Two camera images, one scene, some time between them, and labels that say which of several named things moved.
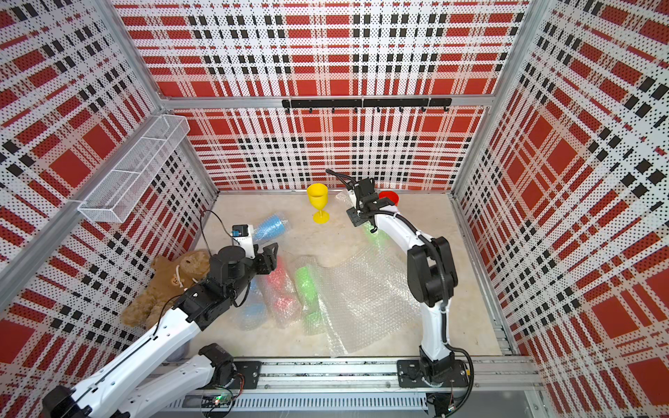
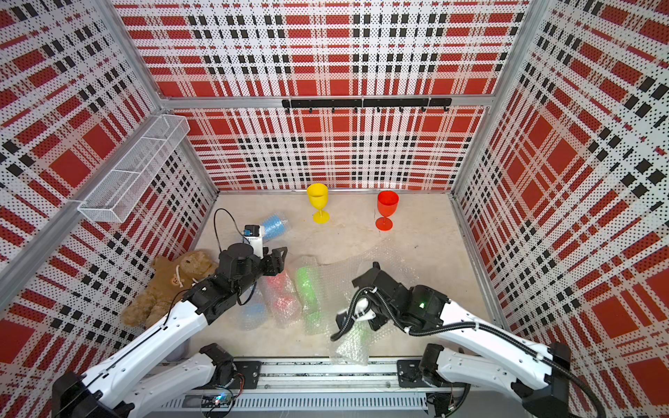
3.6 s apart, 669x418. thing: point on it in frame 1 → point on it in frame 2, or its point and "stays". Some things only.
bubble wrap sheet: x=309 y=260 stays
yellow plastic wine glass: x=318 y=194 stays
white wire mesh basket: x=119 y=192 stays
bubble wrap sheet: x=368 y=299 stays
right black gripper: x=354 y=215 → x=378 y=321
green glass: x=379 y=240 → x=353 y=347
